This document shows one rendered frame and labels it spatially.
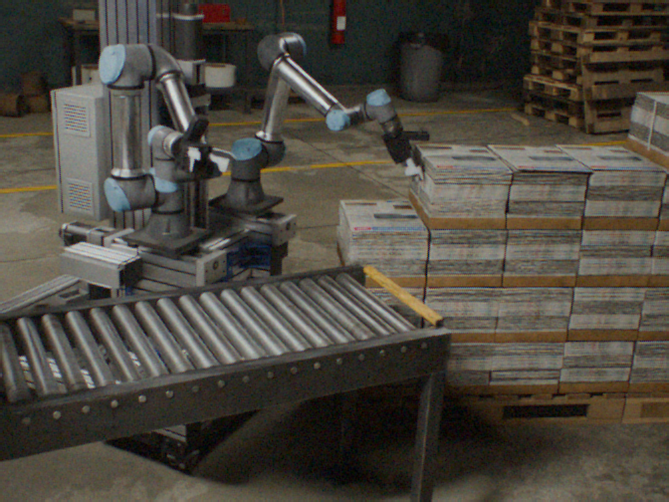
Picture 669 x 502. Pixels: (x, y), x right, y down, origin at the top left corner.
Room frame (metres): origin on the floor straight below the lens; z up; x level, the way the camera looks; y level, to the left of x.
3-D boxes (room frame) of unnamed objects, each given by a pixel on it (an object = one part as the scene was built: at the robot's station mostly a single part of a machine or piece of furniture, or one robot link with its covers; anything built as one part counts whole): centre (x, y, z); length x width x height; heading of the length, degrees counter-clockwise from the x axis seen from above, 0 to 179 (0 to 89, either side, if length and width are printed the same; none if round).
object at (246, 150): (3.27, 0.36, 0.98); 0.13 x 0.12 x 0.14; 150
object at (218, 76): (8.81, 1.87, 0.55); 1.80 x 0.70 x 1.09; 117
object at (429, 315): (2.41, -0.21, 0.81); 0.43 x 0.03 x 0.02; 27
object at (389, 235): (3.19, -0.61, 0.42); 1.17 x 0.39 x 0.83; 98
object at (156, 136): (2.53, 0.52, 1.21); 0.11 x 0.08 x 0.09; 38
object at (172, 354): (2.08, 0.44, 0.77); 0.47 x 0.05 x 0.05; 27
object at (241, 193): (3.26, 0.36, 0.87); 0.15 x 0.15 x 0.10
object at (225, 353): (2.14, 0.33, 0.77); 0.47 x 0.05 x 0.05; 27
